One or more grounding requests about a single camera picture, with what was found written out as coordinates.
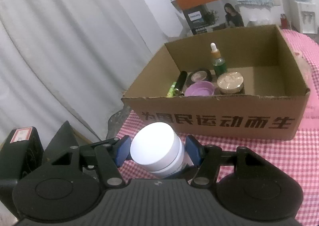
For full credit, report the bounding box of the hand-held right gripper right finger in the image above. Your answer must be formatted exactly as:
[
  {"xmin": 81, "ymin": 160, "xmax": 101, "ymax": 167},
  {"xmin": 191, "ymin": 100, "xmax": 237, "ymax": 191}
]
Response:
[{"xmin": 186, "ymin": 135, "xmax": 265, "ymax": 189}]

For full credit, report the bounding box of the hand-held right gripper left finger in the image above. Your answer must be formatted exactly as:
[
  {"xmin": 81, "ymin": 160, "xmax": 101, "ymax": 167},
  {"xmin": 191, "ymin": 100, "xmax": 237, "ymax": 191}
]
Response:
[{"xmin": 51, "ymin": 135, "xmax": 131, "ymax": 189}]

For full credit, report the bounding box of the white supplement bottle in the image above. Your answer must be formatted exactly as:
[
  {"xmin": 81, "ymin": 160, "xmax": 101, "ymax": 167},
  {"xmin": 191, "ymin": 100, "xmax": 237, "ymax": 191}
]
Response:
[{"xmin": 130, "ymin": 122, "xmax": 186, "ymax": 179}]

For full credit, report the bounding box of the brown cardboard box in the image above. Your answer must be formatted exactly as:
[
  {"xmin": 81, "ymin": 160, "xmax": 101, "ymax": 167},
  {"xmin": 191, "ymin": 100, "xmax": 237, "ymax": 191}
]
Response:
[{"xmin": 121, "ymin": 24, "xmax": 311, "ymax": 141}]

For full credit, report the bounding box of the purple round jar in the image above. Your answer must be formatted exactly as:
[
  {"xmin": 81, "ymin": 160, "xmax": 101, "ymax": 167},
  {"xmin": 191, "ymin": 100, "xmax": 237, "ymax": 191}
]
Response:
[{"xmin": 185, "ymin": 81, "xmax": 215, "ymax": 97}]

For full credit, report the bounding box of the green lip balm tube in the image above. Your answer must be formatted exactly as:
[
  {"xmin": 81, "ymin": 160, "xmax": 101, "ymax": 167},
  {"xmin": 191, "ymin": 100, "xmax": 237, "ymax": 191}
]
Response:
[{"xmin": 167, "ymin": 82, "xmax": 177, "ymax": 97}]

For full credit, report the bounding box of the black cosmetic tube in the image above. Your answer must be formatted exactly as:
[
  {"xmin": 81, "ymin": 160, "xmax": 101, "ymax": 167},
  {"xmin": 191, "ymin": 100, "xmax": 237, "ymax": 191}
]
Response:
[{"xmin": 175, "ymin": 71, "xmax": 188, "ymax": 96}]

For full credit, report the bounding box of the dark jar with gold lid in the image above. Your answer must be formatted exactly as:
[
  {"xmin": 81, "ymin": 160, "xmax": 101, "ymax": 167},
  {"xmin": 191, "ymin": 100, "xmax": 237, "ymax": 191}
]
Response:
[{"xmin": 217, "ymin": 72, "xmax": 245, "ymax": 94}]

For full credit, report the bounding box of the green dropper bottle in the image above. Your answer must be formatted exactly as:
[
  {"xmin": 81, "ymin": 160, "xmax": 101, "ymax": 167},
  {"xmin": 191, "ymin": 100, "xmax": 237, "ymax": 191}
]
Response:
[{"xmin": 211, "ymin": 42, "xmax": 228, "ymax": 76}]

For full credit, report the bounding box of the pink checked tablecloth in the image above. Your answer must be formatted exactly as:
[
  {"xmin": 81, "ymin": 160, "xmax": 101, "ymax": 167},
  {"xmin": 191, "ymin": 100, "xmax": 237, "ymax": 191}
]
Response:
[{"xmin": 117, "ymin": 29, "xmax": 319, "ymax": 226}]

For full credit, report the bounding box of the white curtain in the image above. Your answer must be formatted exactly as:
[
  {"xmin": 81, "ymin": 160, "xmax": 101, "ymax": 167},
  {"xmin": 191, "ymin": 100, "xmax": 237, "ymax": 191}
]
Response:
[{"xmin": 0, "ymin": 0, "xmax": 185, "ymax": 142}]

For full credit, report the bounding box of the white water dispenser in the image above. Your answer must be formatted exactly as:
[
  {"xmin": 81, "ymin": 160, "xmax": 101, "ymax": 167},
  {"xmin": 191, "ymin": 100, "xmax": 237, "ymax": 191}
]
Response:
[{"xmin": 289, "ymin": 0, "xmax": 318, "ymax": 33}]

